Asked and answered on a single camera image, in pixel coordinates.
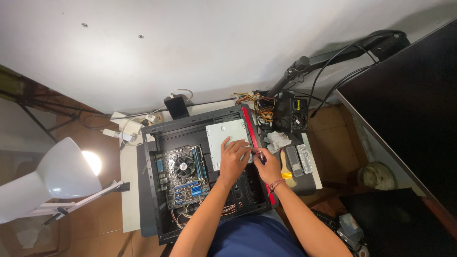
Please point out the small screwdriver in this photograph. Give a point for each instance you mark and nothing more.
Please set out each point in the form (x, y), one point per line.
(261, 156)

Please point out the person's right fingers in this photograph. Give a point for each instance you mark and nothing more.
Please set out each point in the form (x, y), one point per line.
(258, 159)

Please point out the crumpled white cloth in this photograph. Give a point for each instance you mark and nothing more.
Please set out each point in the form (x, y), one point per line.
(277, 140)

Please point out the white desk lamp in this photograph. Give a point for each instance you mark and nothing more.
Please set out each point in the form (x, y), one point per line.
(60, 178)

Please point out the person's left hand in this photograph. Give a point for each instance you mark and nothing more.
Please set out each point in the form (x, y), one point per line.
(231, 160)

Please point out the black bag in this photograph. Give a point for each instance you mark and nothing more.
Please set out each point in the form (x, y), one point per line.
(400, 225)

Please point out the black phone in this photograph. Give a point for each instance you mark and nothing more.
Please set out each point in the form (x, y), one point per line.
(176, 106)

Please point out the person's blue shirt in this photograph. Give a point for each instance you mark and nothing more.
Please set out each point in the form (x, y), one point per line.
(253, 237)

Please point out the person's right hand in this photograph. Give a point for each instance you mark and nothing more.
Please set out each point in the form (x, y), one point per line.
(270, 167)

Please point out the motherboard with blue slots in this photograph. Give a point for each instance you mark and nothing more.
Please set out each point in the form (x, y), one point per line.
(185, 187)

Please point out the clear plastic packets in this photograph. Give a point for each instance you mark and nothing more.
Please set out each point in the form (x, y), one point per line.
(350, 230)

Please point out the black tripod stand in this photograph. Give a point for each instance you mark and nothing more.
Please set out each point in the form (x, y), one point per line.
(43, 100)

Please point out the black processor cooler fan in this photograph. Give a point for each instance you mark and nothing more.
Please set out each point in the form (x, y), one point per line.
(184, 166)

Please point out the white power strip with plugs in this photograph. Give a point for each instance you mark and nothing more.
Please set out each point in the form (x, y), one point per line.
(128, 128)

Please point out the grey bit set case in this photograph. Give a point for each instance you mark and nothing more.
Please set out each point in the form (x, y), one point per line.
(294, 162)

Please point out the black computer case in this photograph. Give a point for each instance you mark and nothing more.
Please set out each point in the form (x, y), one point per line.
(171, 134)

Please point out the round grey object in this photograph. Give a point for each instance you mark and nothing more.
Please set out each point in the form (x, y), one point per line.
(376, 175)

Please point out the black monitor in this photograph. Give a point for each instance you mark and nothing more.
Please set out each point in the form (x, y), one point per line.
(414, 107)

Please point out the black power supply unit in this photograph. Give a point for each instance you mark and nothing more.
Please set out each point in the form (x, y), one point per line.
(291, 114)

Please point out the grey metal optical drive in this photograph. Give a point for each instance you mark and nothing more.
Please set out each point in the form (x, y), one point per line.
(219, 137)

